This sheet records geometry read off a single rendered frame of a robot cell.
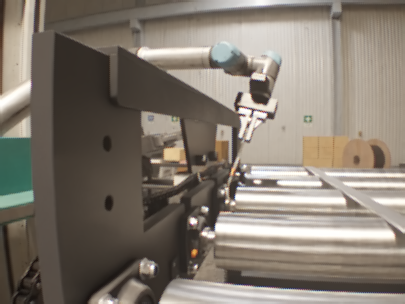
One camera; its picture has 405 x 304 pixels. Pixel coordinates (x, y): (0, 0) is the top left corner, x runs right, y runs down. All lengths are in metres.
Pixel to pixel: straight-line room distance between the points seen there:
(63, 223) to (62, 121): 0.09
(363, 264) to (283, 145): 10.35
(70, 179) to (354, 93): 11.19
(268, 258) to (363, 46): 11.38
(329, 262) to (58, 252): 0.44
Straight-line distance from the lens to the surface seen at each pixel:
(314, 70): 11.21
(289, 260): 0.56
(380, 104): 11.58
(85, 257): 0.30
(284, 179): 1.14
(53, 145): 0.25
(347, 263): 0.57
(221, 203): 0.85
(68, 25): 14.13
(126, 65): 0.34
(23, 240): 1.39
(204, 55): 0.93
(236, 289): 0.32
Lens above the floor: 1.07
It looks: 3 degrees down
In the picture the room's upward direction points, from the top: straight up
